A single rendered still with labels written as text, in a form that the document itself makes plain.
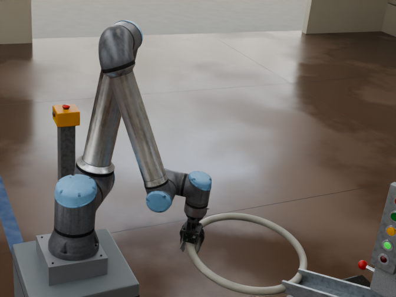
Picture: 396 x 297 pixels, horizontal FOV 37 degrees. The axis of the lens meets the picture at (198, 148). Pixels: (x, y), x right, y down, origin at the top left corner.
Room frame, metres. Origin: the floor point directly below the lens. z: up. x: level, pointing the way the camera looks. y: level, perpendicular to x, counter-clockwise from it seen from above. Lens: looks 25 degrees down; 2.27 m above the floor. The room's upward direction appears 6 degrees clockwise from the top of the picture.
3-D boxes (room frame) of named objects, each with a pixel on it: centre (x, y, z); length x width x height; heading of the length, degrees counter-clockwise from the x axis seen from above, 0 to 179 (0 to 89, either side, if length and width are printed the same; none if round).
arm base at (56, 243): (1.86, 0.43, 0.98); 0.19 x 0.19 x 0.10
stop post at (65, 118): (2.84, 0.71, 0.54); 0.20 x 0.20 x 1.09; 27
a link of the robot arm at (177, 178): (1.99, 0.10, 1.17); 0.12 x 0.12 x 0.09; 82
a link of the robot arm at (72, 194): (1.87, 0.43, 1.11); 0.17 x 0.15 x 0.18; 172
